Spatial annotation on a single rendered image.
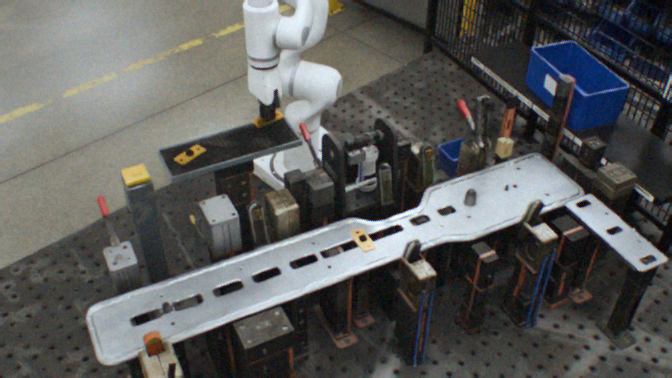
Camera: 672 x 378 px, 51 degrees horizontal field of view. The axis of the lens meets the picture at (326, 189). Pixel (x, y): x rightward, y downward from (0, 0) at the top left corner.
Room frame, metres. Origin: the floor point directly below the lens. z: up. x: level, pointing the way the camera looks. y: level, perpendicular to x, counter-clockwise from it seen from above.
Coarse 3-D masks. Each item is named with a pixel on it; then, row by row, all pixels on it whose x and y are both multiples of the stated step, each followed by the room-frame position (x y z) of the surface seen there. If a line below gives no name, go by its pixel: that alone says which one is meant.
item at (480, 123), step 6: (486, 96) 1.67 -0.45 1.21; (480, 102) 1.65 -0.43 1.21; (486, 102) 1.65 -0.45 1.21; (492, 102) 1.64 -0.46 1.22; (480, 108) 1.65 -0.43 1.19; (486, 108) 1.63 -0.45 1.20; (492, 108) 1.63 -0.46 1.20; (480, 114) 1.65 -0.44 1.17; (486, 114) 1.66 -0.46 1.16; (480, 120) 1.64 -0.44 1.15; (486, 120) 1.66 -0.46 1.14; (474, 126) 1.66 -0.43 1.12; (480, 126) 1.65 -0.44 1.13; (486, 126) 1.65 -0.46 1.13; (474, 132) 1.65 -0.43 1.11; (480, 132) 1.64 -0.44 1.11; (486, 132) 1.65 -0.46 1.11; (474, 138) 1.65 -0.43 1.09; (480, 138) 1.64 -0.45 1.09; (486, 138) 1.65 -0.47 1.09; (486, 144) 1.64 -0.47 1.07; (486, 150) 1.64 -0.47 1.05
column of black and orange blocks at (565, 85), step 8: (560, 80) 1.80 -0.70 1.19; (568, 80) 1.79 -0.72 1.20; (560, 88) 1.79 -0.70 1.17; (568, 88) 1.78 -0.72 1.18; (560, 96) 1.79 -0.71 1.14; (568, 96) 1.78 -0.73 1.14; (552, 104) 1.81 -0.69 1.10; (560, 104) 1.78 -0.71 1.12; (568, 104) 1.79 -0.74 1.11; (552, 112) 1.80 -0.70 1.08; (560, 112) 1.78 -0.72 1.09; (552, 120) 1.79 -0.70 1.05; (560, 120) 1.78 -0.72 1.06; (552, 128) 1.79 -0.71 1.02; (560, 128) 1.78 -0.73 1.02; (544, 136) 1.81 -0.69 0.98; (552, 136) 1.78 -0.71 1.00; (560, 136) 1.79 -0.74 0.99; (544, 144) 1.80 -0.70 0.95; (552, 144) 1.79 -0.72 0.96; (544, 152) 1.79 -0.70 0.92; (552, 152) 1.78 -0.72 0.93; (552, 160) 1.78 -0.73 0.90
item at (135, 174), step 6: (126, 168) 1.42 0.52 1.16; (132, 168) 1.42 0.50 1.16; (138, 168) 1.42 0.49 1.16; (144, 168) 1.42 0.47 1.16; (126, 174) 1.39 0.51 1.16; (132, 174) 1.39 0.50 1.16; (138, 174) 1.39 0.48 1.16; (144, 174) 1.39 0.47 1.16; (126, 180) 1.37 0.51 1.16; (132, 180) 1.37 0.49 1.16; (138, 180) 1.37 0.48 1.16; (144, 180) 1.38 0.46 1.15
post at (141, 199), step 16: (128, 192) 1.35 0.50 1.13; (144, 192) 1.37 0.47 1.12; (128, 208) 1.40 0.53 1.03; (144, 208) 1.37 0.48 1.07; (144, 224) 1.37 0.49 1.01; (144, 240) 1.36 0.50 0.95; (160, 240) 1.38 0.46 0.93; (144, 256) 1.36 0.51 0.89; (160, 256) 1.38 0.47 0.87; (160, 272) 1.37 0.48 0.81
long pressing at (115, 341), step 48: (432, 192) 1.51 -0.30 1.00; (480, 192) 1.51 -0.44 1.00; (528, 192) 1.51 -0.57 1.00; (576, 192) 1.51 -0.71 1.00; (288, 240) 1.31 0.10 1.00; (336, 240) 1.31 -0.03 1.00; (384, 240) 1.31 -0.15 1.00; (432, 240) 1.32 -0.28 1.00; (144, 288) 1.14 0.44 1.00; (192, 288) 1.15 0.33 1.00; (288, 288) 1.15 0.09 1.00; (96, 336) 1.00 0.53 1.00
